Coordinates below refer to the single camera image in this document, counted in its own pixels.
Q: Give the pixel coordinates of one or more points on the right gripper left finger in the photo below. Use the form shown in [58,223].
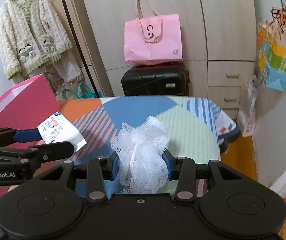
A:
[98,170]

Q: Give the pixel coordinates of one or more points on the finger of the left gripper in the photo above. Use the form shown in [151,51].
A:
[48,152]
[27,135]

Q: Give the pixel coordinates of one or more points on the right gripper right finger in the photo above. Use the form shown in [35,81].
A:
[183,170]

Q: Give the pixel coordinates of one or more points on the white tissue pack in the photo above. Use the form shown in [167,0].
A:
[57,128]

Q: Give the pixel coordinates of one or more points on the white mesh bath sponge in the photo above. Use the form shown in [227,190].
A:
[142,169]

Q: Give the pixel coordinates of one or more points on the pink cardboard box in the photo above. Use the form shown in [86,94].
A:
[26,105]

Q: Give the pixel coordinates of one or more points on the brown paper bag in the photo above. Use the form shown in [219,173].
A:
[67,91]

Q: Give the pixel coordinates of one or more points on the white plastic bag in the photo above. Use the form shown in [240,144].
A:
[246,117]

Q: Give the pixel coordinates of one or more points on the black suitcase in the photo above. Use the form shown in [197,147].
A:
[162,79]

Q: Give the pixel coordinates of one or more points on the cream knit cardigan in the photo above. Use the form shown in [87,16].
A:
[33,37]

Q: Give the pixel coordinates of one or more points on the black clothes rack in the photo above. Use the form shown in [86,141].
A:
[74,18]

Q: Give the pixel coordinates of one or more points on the pink tote bag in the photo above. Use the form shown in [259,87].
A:
[152,40]

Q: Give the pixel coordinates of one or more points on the colourful paper gift bag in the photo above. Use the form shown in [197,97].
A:
[271,50]

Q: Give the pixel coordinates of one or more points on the grey wooden wardrobe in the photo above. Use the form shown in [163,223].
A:
[215,39]

